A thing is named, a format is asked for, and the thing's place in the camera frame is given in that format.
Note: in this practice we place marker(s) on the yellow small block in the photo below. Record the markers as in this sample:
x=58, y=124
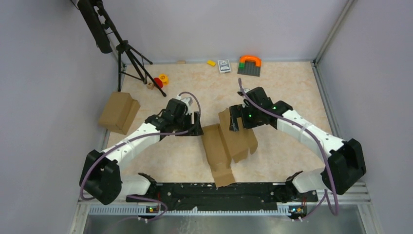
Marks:
x=211, y=63

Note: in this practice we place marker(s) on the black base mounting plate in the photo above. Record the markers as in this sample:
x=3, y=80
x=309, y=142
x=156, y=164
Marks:
x=244, y=196

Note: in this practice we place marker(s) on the yellow round toy disc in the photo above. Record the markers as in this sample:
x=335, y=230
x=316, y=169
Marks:
x=164, y=79

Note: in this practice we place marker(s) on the brown cardboard box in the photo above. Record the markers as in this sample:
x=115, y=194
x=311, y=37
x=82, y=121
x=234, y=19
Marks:
x=119, y=113
x=223, y=146

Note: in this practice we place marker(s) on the playing card deck box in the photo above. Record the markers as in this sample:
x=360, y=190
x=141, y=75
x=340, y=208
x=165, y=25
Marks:
x=224, y=66

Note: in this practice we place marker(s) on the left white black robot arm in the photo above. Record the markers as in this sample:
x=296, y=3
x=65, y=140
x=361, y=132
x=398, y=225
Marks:
x=101, y=174

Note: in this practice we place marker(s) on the aluminium frame rail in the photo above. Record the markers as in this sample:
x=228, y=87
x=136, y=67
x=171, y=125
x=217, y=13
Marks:
x=147, y=209

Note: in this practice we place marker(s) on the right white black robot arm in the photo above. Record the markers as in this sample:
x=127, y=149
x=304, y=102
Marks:
x=344, y=160

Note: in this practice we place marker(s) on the folded brown cardboard box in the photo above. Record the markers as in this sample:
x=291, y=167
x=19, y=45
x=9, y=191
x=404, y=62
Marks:
x=119, y=113

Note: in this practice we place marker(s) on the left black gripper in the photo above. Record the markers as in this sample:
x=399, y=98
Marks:
x=197, y=130

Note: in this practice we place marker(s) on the grey building baseplate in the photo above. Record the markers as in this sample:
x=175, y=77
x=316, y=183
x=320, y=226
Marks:
x=250, y=70

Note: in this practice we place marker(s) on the black camera tripod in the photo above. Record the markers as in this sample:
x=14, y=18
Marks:
x=101, y=25

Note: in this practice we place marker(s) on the small wooden cube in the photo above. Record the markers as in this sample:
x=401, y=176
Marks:
x=150, y=86

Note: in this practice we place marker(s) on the red round toy disc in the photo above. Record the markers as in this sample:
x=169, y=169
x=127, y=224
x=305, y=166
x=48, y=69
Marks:
x=158, y=82

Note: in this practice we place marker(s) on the orange arch block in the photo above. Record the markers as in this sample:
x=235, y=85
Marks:
x=250, y=58

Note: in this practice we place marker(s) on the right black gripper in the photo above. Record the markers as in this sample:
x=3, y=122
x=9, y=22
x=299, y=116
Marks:
x=238, y=111

